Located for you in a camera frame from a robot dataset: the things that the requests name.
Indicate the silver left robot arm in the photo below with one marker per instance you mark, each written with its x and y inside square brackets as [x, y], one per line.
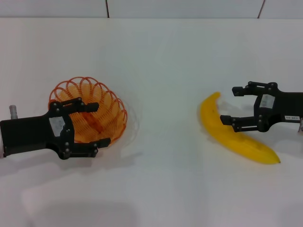
[1, 151]

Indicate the yellow banana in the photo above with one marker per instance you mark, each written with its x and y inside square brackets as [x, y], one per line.
[248, 144]

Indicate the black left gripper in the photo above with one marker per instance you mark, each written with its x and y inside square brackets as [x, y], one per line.
[28, 134]

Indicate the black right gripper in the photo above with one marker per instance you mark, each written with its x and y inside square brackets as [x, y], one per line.
[286, 104]

